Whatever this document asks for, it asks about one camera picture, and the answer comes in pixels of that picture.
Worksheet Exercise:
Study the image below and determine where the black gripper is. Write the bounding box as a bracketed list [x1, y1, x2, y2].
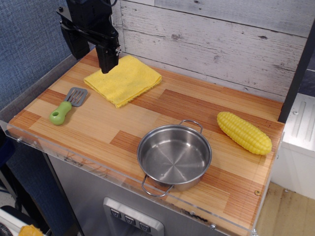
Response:
[57, 0, 121, 74]

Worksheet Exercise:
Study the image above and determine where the yellow plastic corn cob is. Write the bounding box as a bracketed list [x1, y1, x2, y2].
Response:
[217, 112, 273, 155]

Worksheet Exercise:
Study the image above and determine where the yellow folded cloth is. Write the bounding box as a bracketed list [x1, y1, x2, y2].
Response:
[84, 55, 162, 108]

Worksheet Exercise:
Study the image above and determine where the stainless steel pot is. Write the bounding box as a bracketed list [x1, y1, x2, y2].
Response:
[137, 120, 212, 198]

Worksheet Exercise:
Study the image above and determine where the silver button control panel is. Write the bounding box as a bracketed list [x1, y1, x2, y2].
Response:
[103, 197, 164, 236]

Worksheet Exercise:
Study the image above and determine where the yellow black object bottom left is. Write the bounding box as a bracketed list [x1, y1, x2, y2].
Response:
[18, 225, 44, 236]

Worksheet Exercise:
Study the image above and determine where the clear acrylic front guard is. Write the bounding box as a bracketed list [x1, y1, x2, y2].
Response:
[0, 121, 256, 236]

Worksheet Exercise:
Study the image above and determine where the white side cabinet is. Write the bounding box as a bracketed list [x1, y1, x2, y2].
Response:
[271, 93, 315, 199]

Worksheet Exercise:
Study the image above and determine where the green handled grey spatula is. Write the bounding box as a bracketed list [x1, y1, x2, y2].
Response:
[49, 87, 88, 125]

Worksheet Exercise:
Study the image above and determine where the black right frame post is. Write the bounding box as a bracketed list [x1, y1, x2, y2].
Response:
[278, 21, 315, 123]

